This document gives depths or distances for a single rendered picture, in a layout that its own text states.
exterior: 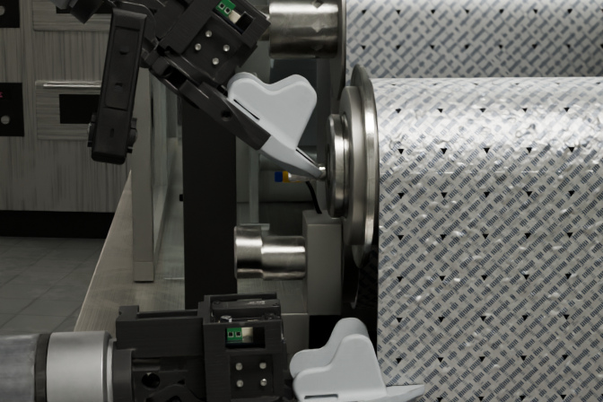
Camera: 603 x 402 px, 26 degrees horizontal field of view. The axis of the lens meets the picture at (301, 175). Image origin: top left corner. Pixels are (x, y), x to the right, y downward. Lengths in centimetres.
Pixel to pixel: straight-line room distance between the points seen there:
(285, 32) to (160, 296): 81
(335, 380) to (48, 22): 510
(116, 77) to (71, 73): 503
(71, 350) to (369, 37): 39
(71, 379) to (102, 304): 97
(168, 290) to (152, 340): 102
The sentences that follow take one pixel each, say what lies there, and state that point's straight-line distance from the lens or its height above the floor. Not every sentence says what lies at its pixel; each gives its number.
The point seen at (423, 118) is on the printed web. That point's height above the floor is 129.
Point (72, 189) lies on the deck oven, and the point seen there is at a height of 24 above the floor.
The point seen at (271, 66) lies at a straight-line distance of 191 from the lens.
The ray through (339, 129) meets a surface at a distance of 92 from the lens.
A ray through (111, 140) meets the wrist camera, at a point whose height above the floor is 127.
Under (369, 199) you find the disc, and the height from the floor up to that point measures 124.
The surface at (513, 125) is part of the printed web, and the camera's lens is 91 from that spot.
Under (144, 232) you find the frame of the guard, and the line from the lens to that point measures 194.
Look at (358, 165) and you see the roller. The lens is 89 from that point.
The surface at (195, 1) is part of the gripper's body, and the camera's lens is 91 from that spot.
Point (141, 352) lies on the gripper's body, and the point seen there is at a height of 114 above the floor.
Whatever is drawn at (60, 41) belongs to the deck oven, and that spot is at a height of 91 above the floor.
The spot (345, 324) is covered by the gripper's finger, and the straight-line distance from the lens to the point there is 93.
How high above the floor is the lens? 142
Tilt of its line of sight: 11 degrees down
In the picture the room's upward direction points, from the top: straight up
